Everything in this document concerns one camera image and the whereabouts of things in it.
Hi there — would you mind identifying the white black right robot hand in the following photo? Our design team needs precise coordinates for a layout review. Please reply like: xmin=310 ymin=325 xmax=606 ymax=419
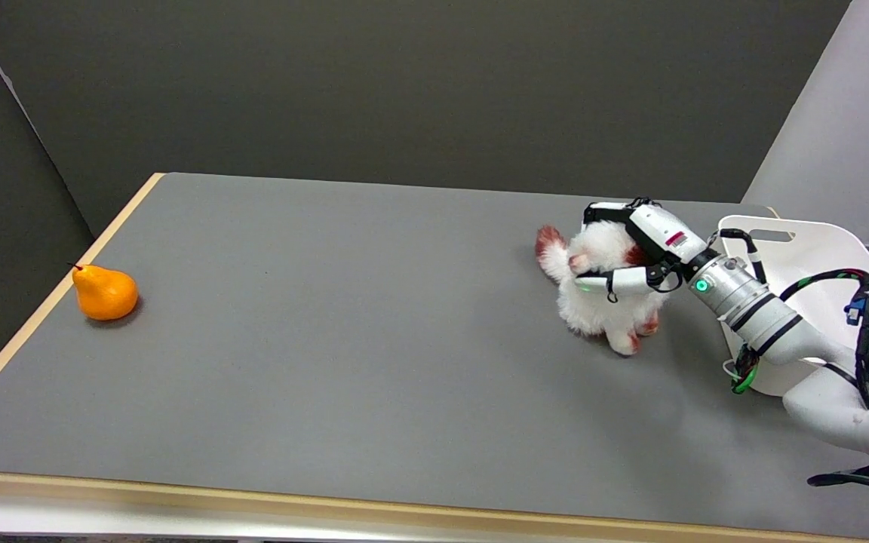
xmin=575 ymin=198 xmax=710 ymax=304

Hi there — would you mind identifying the white fluffy plush toy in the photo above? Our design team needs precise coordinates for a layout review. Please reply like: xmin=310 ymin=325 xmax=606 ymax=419
xmin=535 ymin=219 xmax=669 ymax=357

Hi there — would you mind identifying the white plastic bin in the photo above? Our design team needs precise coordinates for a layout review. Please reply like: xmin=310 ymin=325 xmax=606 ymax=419
xmin=715 ymin=215 xmax=869 ymax=397

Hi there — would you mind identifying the white panel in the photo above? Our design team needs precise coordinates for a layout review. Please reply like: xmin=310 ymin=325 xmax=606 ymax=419
xmin=742 ymin=0 xmax=869 ymax=248

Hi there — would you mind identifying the orange pear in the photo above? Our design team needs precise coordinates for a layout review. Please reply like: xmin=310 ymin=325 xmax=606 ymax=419
xmin=69 ymin=263 xmax=139 ymax=322

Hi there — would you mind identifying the black green braided cable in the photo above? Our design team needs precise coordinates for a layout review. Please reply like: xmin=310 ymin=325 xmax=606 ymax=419
xmin=717 ymin=228 xmax=869 ymax=500

